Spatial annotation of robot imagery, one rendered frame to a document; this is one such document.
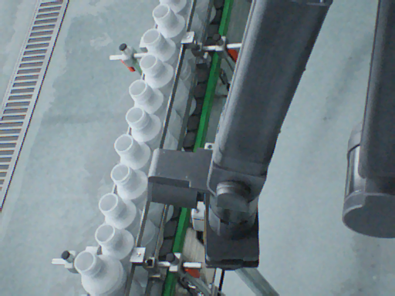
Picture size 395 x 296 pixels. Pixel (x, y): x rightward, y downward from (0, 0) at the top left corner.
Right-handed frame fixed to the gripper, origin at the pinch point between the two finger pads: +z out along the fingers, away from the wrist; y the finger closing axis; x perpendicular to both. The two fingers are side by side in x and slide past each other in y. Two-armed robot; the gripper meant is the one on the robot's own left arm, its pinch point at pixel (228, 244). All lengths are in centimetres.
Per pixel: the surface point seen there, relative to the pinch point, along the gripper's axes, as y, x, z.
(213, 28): -63, 0, 37
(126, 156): -26.0, -16.1, 24.2
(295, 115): -99, 32, 135
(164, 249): -13.3, -9.6, 36.8
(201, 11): -64, -2, 33
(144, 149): -28.1, -13.0, 25.7
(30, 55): -158, -72, 184
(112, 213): -14.7, -18.0, 23.5
